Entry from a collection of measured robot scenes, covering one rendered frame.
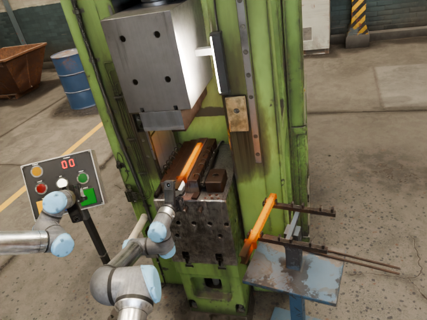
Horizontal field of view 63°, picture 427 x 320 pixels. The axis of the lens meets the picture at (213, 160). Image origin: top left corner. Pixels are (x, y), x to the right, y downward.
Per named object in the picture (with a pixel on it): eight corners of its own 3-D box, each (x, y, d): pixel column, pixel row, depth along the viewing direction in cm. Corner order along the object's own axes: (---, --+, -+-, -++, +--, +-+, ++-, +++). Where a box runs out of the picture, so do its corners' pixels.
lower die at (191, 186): (199, 192, 174) (196, 178, 169) (162, 192, 179) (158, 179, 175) (217, 149, 208) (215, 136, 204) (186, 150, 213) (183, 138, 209)
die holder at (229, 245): (237, 266, 188) (225, 200, 165) (172, 261, 198) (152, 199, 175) (251, 200, 233) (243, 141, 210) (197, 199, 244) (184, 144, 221)
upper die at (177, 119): (185, 129, 156) (180, 110, 151) (144, 131, 161) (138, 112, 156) (207, 93, 190) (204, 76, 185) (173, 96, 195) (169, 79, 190)
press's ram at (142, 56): (210, 108, 147) (192, 6, 127) (128, 113, 158) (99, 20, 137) (229, 74, 181) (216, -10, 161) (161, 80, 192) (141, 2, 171)
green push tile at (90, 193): (96, 202, 170) (93, 187, 170) (81, 206, 170) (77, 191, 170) (97, 201, 172) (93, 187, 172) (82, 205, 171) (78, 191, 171)
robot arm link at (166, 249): (154, 248, 158) (147, 230, 152) (178, 246, 157) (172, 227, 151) (150, 261, 151) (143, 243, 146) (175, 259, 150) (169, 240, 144)
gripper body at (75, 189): (81, 182, 152) (73, 184, 140) (86, 202, 152) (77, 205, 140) (63, 186, 151) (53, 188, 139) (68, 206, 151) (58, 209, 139)
